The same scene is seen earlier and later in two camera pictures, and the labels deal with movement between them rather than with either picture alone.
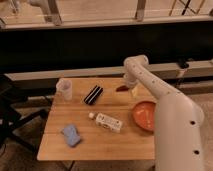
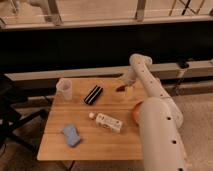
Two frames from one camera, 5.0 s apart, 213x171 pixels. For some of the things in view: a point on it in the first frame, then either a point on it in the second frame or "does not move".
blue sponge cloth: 71,134 does not move
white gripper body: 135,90 -> 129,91
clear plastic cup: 65,88 does not move
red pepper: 122,88 does not move
